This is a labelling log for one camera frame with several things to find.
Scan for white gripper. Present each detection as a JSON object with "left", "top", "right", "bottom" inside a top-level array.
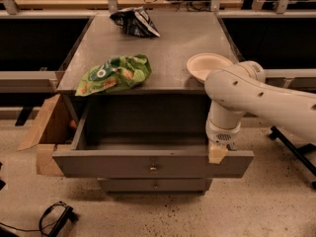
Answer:
[{"left": 205, "top": 101, "right": 245, "bottom": 164}]

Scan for grey top drawer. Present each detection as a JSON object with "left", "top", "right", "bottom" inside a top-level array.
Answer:
[{"left": 53, "top": 95, "right": 254, "bottom": 179}]

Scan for grey drawer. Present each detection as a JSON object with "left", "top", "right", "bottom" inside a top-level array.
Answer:
[
  {"left": 53, "top": 95, "right": 254, "bottom": 179},
  {"left": 98, "top": 178, "right": 211, "bottom": 193}
]

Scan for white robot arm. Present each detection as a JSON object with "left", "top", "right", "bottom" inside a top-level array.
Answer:
[{"left": 204, "top": 61, "right": 316, "bottom": 164}]

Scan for grey drawer cabinet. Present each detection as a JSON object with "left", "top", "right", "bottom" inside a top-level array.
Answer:
[{"left": 56, "top": 10, "right": 245, "bottom": 195}]

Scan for grey bottom drawer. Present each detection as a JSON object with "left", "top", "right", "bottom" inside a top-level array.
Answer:
[{"left": 98, "top": 178, "right": 211, "bottom": 193}]

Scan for open cardboard box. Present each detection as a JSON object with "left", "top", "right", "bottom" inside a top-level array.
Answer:
[{"left": 17, "top": 94, "right": 77, "bottom": 177}]

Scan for black stand legs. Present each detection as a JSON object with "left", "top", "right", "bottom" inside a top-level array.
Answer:
[{"left": 269, "top": 126, "right": 316, "bottom": 177}]

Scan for white paper bowl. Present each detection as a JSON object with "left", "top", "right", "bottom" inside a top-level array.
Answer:
[{"left": 187, "top": 53, "right": 232, "bottom": 83}]

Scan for green chip bag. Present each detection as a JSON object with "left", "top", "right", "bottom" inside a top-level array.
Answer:
[{"left": 75, "top": 54, "right": 152, "bottom": 97}]

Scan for dark blue chip bag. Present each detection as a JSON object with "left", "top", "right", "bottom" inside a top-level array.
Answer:
[{"left": 110, "top": 7, "right": 160, "bottom": 38}]

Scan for wooden desk with metal frame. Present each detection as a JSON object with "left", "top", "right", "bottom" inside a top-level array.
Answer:
[{"left": 0, "top": 0, "right": 316, "bottom": 18}]

